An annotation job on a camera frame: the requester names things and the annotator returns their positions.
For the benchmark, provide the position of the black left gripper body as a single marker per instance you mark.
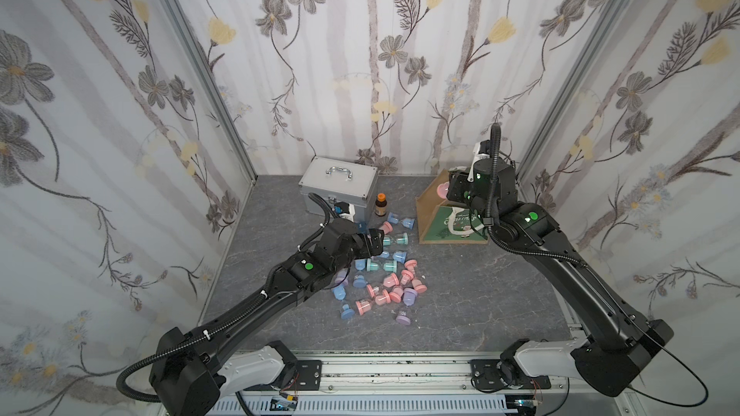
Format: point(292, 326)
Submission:
point(375, 243)

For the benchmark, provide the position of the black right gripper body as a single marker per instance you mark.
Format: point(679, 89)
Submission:
point(457, 186)

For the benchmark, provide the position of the green hourglass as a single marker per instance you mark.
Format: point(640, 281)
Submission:
point(400, 240)
point(385, 266)

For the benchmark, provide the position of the green burlap canvas bag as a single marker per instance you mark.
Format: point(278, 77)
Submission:
point(441, 222)

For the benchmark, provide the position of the pink hourglass small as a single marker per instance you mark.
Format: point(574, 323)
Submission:
point(409, 277)

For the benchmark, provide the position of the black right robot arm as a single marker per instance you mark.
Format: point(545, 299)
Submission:
point(619, 342)

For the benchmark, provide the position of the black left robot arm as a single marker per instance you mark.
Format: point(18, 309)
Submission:
point(188, 373)

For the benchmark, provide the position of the purple hourglass standing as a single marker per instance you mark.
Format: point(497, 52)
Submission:
point(342, 277)

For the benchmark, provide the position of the blue hourglass number 30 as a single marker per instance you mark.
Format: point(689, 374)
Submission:
point(339, 292)

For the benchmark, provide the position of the blue hourglass near bag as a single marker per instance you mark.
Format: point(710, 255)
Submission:
point(395, 220)

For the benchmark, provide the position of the blue hourglass centre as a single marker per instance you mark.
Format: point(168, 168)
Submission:
point(399, 256)

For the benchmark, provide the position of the pink hourglass number 15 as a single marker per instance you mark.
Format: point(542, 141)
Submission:
point(364, 306)

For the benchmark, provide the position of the pink hourglass lower pair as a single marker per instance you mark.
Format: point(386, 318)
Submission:
point(379, 295)

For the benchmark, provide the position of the blue hourglass front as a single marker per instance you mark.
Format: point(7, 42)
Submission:
point(347, 312)

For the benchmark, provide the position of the brown bottle orange cap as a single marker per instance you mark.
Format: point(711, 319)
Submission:
point(381, 205)

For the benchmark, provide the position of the silver aluminium case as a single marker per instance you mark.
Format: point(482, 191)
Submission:
point(336, 181)

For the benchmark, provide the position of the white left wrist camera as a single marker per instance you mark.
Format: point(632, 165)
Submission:
point(345, 211)

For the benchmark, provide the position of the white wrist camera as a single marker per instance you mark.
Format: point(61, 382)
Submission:
point(345, 211)
point(481, 151)

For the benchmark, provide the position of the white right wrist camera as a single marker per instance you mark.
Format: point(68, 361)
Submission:
point(481, 151)

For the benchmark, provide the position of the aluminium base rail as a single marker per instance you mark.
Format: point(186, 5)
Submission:
point(361, 383)

